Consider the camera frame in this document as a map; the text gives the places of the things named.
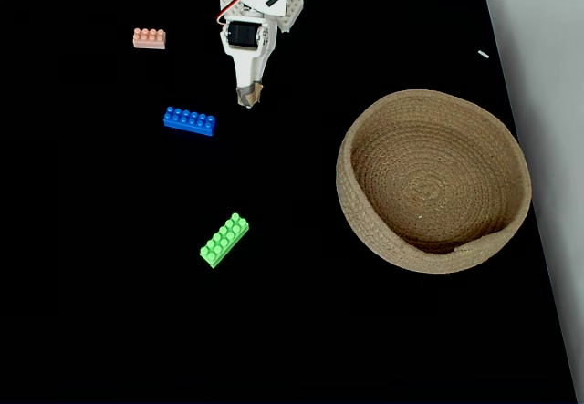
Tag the blue lego block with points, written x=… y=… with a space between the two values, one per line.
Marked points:
x=189 y=121

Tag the pink lego block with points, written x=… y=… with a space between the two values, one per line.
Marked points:
x=149 y=39

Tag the green lego block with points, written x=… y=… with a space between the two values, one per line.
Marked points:
x=224 y=241

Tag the small white scrap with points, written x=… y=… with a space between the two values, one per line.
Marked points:
x=483 y=54

